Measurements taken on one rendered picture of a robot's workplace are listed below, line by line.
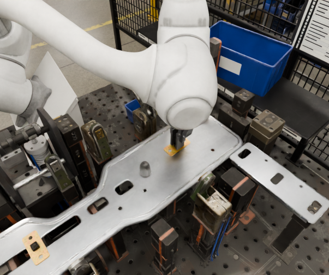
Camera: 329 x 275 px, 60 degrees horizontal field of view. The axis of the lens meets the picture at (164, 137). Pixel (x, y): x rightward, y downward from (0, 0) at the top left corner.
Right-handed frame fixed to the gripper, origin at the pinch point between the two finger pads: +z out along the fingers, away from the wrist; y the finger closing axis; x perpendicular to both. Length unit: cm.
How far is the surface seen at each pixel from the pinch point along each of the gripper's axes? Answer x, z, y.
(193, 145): 5.7, 6.5, 1.9
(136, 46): 120, 107, -196
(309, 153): 55, 30, 23
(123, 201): -22.9, 6.4, 3.6
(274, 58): 53, -3, -4
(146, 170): -13.1, 3.3, 1.5
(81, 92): 34, 107, -165
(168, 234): -19.3, 7.4, 18.4
